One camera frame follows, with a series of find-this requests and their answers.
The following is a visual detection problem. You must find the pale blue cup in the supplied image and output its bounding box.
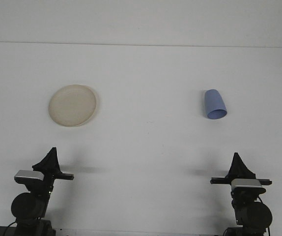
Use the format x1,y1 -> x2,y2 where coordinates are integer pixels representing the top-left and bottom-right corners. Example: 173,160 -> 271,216
203,88 -> 228,120

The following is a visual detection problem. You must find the pale round plate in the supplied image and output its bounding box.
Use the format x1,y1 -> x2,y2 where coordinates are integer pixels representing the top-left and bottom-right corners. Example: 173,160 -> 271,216
48,84 -> 100,128

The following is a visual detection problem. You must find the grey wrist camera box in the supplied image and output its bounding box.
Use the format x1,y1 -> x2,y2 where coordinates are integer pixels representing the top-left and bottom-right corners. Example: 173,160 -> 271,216
231,178 -> 267,195
14,170 -> 45,184

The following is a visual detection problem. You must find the arm's black cable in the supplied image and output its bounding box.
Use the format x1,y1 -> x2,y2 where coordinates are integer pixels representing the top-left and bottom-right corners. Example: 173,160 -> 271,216
4,220 -> 18,236

